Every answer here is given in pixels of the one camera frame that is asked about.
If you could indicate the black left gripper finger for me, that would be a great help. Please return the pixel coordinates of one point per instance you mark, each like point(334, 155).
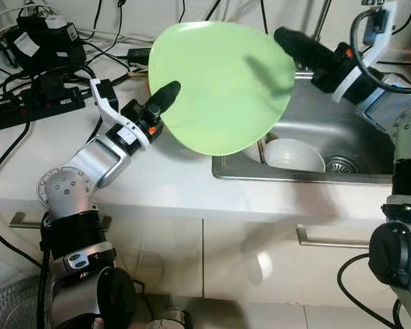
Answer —
point(166, 96)

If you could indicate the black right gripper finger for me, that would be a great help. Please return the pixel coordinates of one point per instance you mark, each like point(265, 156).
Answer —
point(305, 49)

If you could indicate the light green plate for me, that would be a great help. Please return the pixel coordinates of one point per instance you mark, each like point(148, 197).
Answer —
point(219, 89)

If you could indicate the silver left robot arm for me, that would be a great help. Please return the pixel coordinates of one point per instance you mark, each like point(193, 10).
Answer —
point(89, 164)

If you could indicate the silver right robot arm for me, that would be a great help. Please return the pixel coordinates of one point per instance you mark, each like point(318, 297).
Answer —
point(407, 130)

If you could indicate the cream kitchen cabinet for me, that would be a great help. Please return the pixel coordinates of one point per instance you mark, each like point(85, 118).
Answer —
point(260, 267)

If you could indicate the chrome faucet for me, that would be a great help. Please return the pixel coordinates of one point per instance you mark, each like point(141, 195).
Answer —
point(324, 17)

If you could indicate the black flat power adapter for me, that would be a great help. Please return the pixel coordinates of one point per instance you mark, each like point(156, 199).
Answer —
point(138, 55)

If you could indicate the stainless steel sink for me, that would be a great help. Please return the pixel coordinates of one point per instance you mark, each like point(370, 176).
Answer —
point(342, 137)

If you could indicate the black charger box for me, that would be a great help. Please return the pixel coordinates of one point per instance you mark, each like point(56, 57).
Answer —
point(51, 48)

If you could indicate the black power strip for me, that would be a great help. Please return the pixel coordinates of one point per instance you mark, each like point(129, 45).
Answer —
point(27, 116)

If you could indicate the white power adapter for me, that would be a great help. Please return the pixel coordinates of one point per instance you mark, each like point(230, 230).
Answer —
point(55, 22)

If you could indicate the grey floor fan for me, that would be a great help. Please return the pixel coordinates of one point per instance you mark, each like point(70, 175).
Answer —
point(14, 308)

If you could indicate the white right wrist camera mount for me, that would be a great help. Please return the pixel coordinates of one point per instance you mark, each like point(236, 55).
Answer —
point(344, 86)

